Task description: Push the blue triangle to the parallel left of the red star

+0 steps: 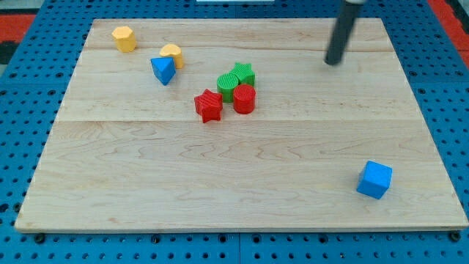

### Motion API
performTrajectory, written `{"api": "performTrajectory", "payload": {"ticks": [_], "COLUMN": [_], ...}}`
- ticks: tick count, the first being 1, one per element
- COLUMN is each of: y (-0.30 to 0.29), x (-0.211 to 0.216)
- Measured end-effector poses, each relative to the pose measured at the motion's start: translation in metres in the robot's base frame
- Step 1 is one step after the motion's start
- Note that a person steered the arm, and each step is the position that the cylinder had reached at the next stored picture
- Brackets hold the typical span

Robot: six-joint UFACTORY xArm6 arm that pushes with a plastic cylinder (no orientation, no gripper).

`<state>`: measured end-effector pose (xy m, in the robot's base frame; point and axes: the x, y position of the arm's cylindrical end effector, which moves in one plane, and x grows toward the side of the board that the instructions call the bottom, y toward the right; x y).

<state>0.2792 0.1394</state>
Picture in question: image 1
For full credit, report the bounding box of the light wooden board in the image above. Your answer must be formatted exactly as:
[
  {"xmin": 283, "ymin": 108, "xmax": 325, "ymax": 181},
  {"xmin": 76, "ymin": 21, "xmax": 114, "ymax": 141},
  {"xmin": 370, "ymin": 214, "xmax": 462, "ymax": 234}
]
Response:
[{"xmin": 15, "ymin": 18, "xmax": 468, "ymax": 234}]

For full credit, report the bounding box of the red cylinder block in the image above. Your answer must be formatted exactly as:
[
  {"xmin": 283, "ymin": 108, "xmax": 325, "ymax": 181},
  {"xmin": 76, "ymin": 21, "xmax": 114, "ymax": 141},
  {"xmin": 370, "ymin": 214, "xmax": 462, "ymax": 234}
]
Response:
[{"xmin": 233, "ymin": 84, "xmax": 256, "ymax": 114}]

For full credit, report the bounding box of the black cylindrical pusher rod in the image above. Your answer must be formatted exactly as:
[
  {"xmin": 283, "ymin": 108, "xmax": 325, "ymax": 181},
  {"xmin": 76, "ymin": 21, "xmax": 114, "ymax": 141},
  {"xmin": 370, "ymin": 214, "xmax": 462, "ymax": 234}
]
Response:
[{"xmin": 324, "ymin": 0, "xmax": 366, "ymax": 66}]

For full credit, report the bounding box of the green star block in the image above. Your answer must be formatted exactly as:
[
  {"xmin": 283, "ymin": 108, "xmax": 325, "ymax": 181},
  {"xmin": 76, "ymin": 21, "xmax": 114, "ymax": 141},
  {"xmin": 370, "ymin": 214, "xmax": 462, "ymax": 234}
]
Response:
[{"xmin": 229, "ymin": 62, "xmax": 256, "ymax": 87}]

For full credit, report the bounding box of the green cylinder block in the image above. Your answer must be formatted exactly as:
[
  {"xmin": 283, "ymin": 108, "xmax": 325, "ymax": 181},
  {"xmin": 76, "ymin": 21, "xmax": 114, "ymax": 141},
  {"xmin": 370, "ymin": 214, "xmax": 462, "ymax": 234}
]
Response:
[{"xmin": 216, "ymin": 73, "xmax": 239, "ymax": 103}]

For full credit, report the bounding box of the blue cube block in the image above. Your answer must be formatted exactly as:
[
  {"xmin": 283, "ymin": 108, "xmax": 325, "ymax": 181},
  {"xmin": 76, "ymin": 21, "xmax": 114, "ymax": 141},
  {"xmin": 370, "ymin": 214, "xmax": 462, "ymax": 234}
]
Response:
[{"xmin": 356, "ymin": 161, "xmax": 393, "ymax": 199}]

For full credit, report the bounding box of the blue triangle block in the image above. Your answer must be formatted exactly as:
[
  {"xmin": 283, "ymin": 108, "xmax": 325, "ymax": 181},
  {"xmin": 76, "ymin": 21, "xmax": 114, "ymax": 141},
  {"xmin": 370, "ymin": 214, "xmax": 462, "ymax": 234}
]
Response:
[{"xmin": 150, "ymin": 57, "xmax": 176, "ymax": 86}]

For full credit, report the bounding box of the yellow hexagon block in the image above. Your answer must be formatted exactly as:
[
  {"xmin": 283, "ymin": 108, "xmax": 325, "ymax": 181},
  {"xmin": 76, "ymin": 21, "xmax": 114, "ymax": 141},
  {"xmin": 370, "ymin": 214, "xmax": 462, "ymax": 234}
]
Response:
[{"xmin": 111, "ymin": 26, "xmax": 137, "ymax": 53}]

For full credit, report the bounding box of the red star block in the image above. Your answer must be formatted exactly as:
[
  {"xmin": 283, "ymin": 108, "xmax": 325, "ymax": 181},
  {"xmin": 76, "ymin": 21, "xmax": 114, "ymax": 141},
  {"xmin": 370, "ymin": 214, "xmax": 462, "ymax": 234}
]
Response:
[{"xmin": 194, "ymin": 89, "xmax": 223, "ymax": 123}]

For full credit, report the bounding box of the yellow half-round block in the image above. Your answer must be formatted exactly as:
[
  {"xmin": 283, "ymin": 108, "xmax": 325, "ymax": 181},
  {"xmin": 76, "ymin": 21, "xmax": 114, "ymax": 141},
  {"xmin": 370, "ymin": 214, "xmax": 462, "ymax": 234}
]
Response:
[{"xmin": 159, "ymin": 43, "xmax": 185, "ymax": 69}]

